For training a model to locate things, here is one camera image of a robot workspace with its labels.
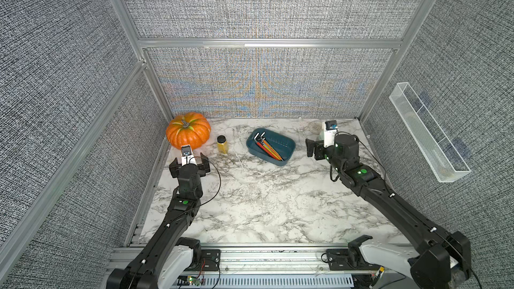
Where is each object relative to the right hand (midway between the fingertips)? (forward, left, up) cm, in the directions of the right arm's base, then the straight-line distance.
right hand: (321, 132), depth 78 cm
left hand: (-5, +51, -7) cm, 52 cm away
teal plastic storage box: (+15, +10, -29) cm, 34 cm away
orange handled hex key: (+15, +21, -26) cm, 37 cm away
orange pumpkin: (+16, +58, -16) cm, 62 cm away
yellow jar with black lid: (+9, +42, -20) cm, 47 cm away
